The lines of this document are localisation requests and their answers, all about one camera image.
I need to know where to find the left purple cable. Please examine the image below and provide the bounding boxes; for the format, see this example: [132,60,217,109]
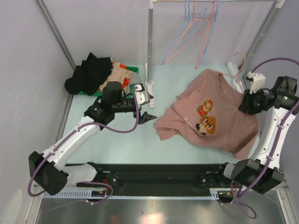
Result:
[28,85,141,212]

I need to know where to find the grey garment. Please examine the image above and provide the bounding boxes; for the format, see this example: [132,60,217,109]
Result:
[128,72,142,90]

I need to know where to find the white clothes rack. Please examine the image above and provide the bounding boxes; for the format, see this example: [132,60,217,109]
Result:
[144,0,285,96]

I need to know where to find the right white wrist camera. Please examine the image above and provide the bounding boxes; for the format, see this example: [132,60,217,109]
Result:
[246,72,266,94]

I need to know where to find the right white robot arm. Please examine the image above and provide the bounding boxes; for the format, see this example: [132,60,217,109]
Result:
[215,72,299,194]

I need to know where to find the pink hanger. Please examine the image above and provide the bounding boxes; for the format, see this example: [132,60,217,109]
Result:
[159,0,219,69]
[219,51,247,82]
[195,0,218,69]

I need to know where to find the green plastic bin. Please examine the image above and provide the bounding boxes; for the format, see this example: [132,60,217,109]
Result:
[92,63,139,96]

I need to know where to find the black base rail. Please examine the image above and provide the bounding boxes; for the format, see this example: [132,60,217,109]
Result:
[76,163,232,197]

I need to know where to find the beige garment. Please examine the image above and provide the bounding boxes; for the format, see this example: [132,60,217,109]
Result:
[98,63,133,92]

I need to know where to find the blue hanger right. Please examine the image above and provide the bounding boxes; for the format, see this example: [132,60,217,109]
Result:
[196,0,219,67]

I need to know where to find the pink t shirt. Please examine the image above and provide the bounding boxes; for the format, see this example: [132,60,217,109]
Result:
[154,69,260,160]

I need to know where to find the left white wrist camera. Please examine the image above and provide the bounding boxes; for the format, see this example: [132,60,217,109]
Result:
[133,84,150,107]

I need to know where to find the orange garment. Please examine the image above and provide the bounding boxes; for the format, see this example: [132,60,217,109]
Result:
[120,64,129,89]

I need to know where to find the white cable duct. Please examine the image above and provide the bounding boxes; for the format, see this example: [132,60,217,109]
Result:
[43,189,219,200]

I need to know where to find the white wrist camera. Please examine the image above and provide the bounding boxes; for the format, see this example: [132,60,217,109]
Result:
[246,72,266,94]
[133,84,150,107]

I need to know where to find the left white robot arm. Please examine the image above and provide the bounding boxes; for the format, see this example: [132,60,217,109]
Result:
[28,81,156,197]

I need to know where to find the black garment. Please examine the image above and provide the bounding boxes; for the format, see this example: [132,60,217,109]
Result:
[64,53,113,96]

